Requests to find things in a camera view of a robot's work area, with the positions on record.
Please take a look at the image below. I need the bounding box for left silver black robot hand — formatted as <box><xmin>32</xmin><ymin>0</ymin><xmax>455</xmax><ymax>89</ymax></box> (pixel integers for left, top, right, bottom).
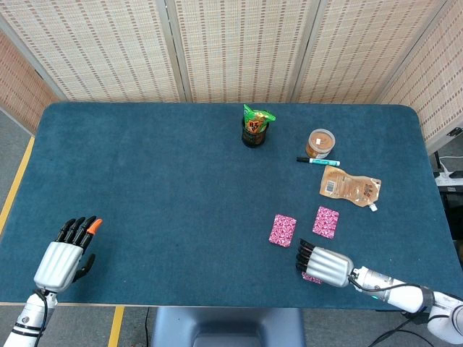
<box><xmin>33</xmin><ymin>215</ymin><xmax>103</xmax><ymax>293</ymax></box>

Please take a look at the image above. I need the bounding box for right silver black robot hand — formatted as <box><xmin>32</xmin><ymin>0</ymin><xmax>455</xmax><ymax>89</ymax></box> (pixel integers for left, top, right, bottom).
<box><xmin>295</xmin><ymin>238</ymin><xmax>354</xmax><ymax>288</ymax></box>

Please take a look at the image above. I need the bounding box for pink patterned card stack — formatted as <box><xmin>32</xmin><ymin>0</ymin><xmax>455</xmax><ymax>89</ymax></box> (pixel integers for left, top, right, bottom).
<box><xmin>312</xmin><ymin>206</ymin><xmax>341</xmax><ymax>240</ymax></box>
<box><xmin>301</xmin><ymin>271</ymin><xmax>323</xmax><ymax>286</ymax></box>
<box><xmin>268</xmin><ymin>214</ymin><xmax>298</xmax><ymax>249</ymax></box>

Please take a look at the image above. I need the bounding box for brown spout pouch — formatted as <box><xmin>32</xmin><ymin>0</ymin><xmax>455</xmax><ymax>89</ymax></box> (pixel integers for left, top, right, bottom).
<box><xmin>318</xmin><ymin>165</ymin><xmax>383</xmax><ymax>213</ymax></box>

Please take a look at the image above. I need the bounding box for teal marker black cap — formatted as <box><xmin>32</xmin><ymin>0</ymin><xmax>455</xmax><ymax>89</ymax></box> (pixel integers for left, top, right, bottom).
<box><xmin>296</xmin><ymin>156</ymin><xmax>341</xmax><ymax>168</ymax></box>

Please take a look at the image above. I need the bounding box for round brown jar clear lid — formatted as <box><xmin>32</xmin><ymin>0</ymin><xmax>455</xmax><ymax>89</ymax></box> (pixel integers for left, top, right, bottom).
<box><xmin>305</xmin><ymin>128</ymin><xmax>336</xmax><ymax>160</ymax></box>

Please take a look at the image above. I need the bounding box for blue felt table cover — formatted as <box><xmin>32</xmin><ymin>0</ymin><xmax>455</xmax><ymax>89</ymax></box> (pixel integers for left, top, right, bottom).
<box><xmin>0</xmin><ymin>102</ymin><xmax>463</xmax><ymax>314</ymax></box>

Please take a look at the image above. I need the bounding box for black cup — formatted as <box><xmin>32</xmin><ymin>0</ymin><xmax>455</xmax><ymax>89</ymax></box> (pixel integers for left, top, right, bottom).
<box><xmin>241</xmin><ymin>117</ymin><xmax>270</xmax><ymax>150</ymax></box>

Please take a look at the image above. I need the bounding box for white power strip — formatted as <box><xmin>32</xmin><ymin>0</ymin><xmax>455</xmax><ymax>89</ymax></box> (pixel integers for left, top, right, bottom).
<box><xmin>433</xmin><ymin>169</ymin><xmax>463</xmax><ymax>187</ymax></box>

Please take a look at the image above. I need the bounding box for green snack bag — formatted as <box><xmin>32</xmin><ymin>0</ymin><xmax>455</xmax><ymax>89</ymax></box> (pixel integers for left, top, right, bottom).
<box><xmin>242</xmin><ymin>103</ymin><xmax>277</xmax><ymax>135</ymax></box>

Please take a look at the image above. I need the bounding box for woven bamboo screen panel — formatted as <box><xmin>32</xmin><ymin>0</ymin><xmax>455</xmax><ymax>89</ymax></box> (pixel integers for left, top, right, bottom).
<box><xmin>0</xmin><ymin>28</ymin><xmax>61</xmax><ymax>135</ymax></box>
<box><xmin>172</xmin><ymin>0</ymin><xmax>320</xmax><ymax>105</ymax></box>
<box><xmin>292</xmin><ymin>0</ymin><xmax>446</xmax><ymax>106</ymax></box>
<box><xmin>375</xmin><ymin>0</ymin><xmax>463</xmax><ymax>153</ymax></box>
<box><xmin>0</xmin><ymin>0</ymin><xmax>182</xmax><ymax>104</ymax></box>

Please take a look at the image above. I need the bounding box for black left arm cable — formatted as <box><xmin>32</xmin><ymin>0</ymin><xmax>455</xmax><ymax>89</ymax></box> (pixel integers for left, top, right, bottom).
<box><xmin>35</xmin><ymin>288</ymin><xmax>50</xmax><ymax>347</ymax></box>

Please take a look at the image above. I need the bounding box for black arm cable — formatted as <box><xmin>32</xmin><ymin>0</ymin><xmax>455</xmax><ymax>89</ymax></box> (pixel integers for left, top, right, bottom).
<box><xmin>35</xmin><ymin>288</ymin><xmax>50</xmax><ymax>347</ymax></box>
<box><xmin>348</xmin><ymin>273</ymin><xmax>435</xmax><ymax>347</ymax></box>

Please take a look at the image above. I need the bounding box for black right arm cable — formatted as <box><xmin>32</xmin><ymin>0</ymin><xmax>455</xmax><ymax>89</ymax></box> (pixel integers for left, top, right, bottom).
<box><xmin>348</xmin><ymin>273</ymin><xmax>435</xmax><ymax>347</ymax></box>

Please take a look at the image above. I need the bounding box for grey table pedestal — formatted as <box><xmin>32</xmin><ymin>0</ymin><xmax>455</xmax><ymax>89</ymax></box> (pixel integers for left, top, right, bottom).
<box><xmin>150</xmin><ymin>307</ymin><xmax>307</xmax><ymax>347</ymax></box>

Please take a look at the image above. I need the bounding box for white cable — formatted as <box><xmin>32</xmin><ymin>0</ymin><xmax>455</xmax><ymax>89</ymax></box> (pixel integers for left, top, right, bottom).
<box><xmin>438</xmin><ymin>155</ymin><xmax>463</xmax><ymax>174</ymax></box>

